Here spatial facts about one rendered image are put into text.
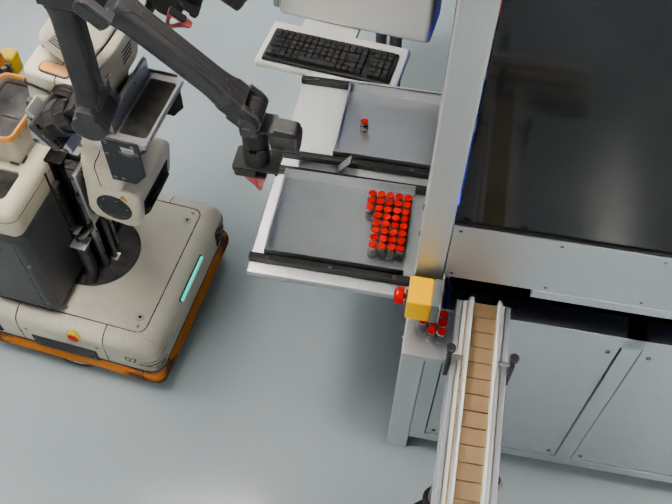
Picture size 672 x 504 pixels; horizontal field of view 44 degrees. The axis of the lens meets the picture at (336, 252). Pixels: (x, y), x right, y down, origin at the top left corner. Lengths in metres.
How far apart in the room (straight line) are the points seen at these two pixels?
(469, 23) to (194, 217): 1.73
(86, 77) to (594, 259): 1.09
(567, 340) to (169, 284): 1.31
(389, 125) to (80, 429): 1.41
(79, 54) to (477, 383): 1.06
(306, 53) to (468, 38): 1.30
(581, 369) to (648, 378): 0.16
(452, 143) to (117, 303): 1.51
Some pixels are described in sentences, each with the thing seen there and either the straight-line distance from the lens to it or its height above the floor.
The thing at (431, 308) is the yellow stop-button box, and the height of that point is 1.02.
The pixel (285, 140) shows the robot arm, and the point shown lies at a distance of 1.73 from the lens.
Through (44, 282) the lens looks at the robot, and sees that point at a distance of 2.61.
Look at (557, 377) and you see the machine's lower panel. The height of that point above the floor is 0.63.
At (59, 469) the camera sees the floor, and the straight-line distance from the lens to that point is 2.84.
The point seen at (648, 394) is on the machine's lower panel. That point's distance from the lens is 2.28.
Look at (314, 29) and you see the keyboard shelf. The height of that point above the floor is 0.80.
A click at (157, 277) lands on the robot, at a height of 0.28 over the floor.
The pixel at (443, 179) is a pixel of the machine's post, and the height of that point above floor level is 1.34.
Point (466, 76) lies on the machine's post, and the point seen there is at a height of 1.61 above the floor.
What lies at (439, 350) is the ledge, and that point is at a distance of 1.91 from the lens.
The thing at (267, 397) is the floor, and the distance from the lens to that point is 2.81.
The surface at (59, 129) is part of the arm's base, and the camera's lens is 1.94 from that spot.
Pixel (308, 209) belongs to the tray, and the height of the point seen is 0.88.
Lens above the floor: 2.55
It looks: 55 degrees down
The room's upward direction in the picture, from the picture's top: 1 degrees clockwise
